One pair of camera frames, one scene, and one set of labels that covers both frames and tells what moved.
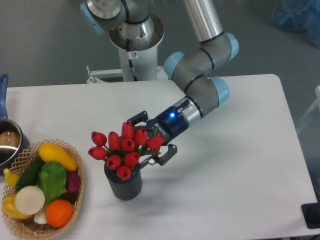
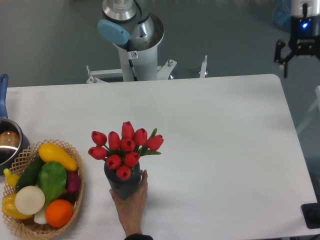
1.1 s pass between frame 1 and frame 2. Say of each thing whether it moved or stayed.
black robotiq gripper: moved
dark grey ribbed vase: stayed
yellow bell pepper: stayed
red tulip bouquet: stayed
